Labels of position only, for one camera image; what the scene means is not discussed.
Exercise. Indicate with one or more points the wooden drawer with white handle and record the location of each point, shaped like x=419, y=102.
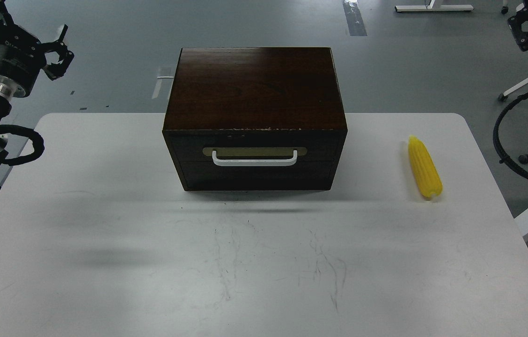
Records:
x=256, y=162

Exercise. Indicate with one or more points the white desk foot bar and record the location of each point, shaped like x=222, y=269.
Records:
x=434, y=6

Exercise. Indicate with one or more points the dark wooden drawer cabinet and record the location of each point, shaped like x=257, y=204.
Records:
x=260, y=90

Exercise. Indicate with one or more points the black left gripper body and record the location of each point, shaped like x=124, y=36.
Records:
x=14, y=35

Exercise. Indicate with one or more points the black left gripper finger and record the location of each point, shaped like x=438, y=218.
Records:
x=57, y=70
x=61, y=34

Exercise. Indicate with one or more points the yellow corn cob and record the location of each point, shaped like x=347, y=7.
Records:
x=423, y=169

